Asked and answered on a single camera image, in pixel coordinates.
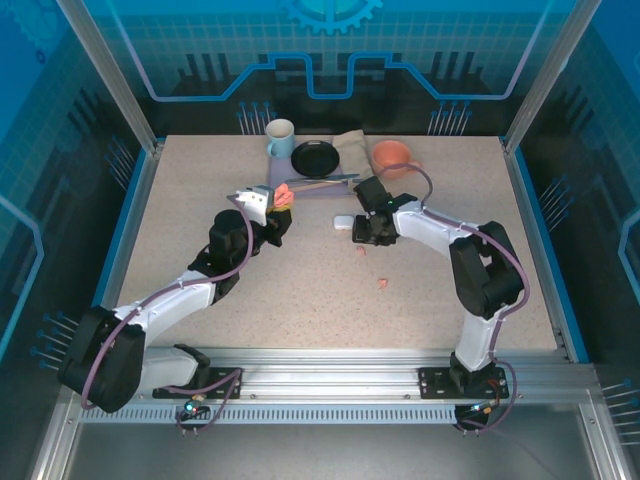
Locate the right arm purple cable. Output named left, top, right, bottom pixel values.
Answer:
left=377, top=162, right=531, bottom=434

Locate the slotted grey cable duct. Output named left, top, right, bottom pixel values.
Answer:
left=79, top=405, right=459, bottom=425

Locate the beige folded cloth napkin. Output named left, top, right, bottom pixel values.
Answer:
left=332, top=129, right=377, bottom=196

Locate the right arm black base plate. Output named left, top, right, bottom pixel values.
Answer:
left=417, top=366, right=511, bottom=400

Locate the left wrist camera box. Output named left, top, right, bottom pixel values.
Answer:
left=227, top=183, right=277, bottom=225

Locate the black plate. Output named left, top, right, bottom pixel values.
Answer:
left=291, top=140, right=341, bottom=178

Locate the aluminium frame post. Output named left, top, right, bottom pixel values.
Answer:
left=502, top=0, right=604, bottom=156
left=55, top=0, right=164, bottom=154

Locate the lavender tray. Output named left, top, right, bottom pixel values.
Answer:
left=267, top=149, right=351, bottom=200

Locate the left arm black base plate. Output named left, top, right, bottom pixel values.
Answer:
left=152, top=367, right=244, bottom=400

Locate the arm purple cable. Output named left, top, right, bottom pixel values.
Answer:
left=79, top=197, right=254, bottom=436
left=377, top=162, right=531, bottom=434

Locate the metal knife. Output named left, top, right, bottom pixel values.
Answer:
left=284, top=173, right=361, bottom=184

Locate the aluminium mounting rail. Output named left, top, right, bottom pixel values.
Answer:
left=64, top=347, right=599, bottom=401

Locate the light blue mug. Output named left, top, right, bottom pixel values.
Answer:
left=265, top=118, right=296, bottom=160

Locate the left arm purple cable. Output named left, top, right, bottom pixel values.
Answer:
left=79, top=197, right=254, bottom=436

